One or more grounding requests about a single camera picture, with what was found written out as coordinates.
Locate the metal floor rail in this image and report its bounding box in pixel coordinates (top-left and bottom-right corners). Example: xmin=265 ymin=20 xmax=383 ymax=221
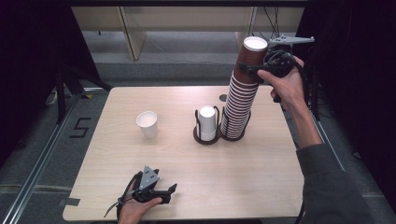
xmin=307 ymin=102 xmax=396 ymax=224
xmin=0 ymin=92 xmax=84 ymax=224

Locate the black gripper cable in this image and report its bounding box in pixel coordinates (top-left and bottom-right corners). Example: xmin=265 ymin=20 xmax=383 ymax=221
xmin=115 ymin=171 xmax=140 ymax=220
xmin=292 ymin=57 xmax=311 ymax=106

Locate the person's right hand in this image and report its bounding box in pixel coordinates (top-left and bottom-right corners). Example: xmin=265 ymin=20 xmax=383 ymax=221
xmin=256 ymin=55 xmax=309 ymax=114

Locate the stack of brown paper cups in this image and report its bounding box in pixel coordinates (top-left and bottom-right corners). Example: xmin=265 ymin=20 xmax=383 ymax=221
xmin=219 ymin=70 xmax=262 ymax=140

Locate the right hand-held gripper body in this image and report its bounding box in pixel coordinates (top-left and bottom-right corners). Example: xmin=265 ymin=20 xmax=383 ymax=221
xmin=262 ymin=34 xmax=316 ymax=105

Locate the brown paper cup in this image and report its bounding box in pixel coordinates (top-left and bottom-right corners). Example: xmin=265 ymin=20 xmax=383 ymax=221
xmin=233 ymin=35 xmax=269 ymax=86

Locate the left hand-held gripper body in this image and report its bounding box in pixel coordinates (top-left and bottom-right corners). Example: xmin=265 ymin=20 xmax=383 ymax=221
xmin=132 ymin=165 xmax=173 ymax=205

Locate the dark double cup holder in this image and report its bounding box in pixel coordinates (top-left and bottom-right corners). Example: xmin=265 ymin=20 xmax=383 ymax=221
xmin=192 ymin=105 xmax=252 ymax=146

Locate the black hanging cable bundle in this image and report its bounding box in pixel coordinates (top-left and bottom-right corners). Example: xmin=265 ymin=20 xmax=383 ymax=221
xmin=250 ymin=7 xmax=295 ymax=41

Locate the person's left hand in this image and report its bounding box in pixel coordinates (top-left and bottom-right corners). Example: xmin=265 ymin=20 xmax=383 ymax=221
xmin=117 ymin=179 xmax=163 ymax=224

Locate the dark curtain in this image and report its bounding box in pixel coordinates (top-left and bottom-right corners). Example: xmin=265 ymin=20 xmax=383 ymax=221
xmin=0 ymin=0 xmax=102 ymax=167
xmin=295 ymin=0 xmax=396 ymax=214

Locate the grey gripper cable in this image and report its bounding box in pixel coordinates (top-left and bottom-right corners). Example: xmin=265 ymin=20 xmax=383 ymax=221
xmin=103 ymin=197 xmax=126 ymax=218

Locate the beige desk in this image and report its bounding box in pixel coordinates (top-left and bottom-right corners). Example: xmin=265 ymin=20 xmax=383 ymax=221
xmin=71 ymin=6 xmax=306 ymax=62

